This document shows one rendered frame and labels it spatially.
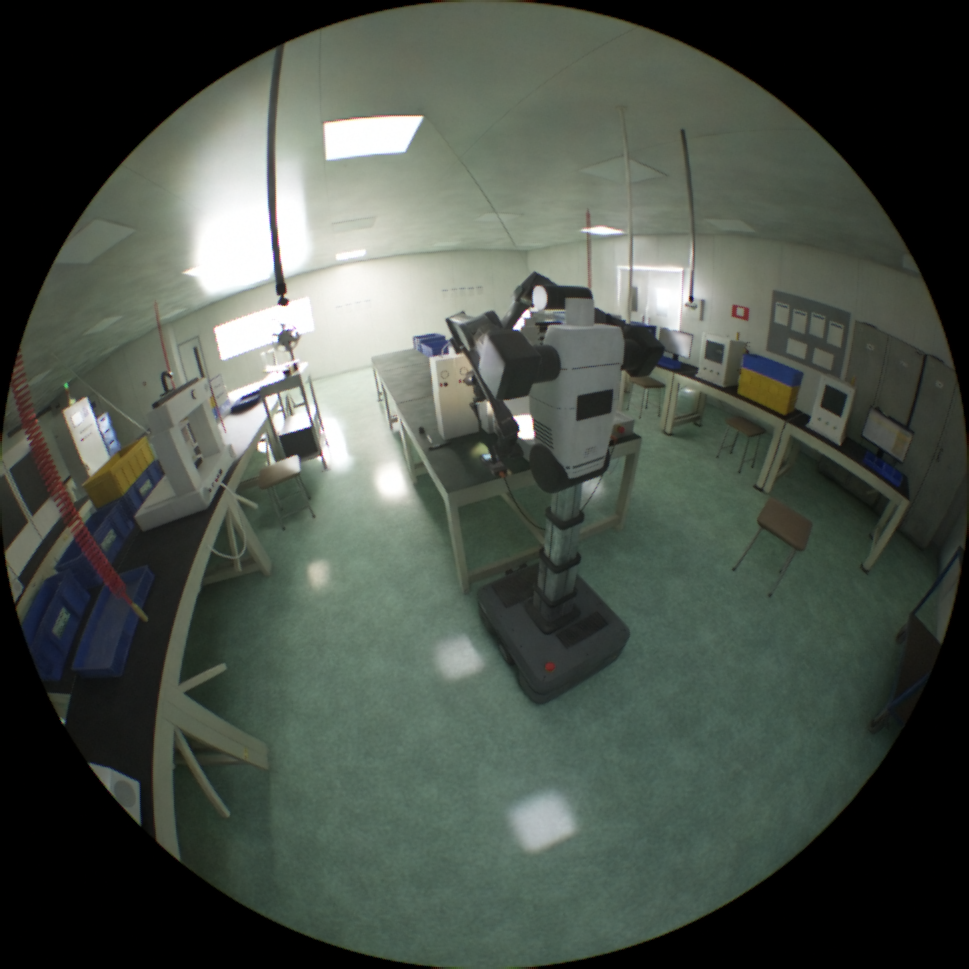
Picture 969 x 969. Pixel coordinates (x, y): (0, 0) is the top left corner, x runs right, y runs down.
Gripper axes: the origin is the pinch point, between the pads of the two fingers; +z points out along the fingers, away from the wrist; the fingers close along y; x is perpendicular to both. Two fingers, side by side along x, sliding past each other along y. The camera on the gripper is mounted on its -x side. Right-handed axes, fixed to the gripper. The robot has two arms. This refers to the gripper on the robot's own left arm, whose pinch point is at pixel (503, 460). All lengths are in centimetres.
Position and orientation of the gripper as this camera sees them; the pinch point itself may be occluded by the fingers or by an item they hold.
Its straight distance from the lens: 143.5
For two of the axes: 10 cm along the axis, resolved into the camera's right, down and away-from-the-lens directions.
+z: -1.1, 4.7, 8.8
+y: -9.4, 2.3, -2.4
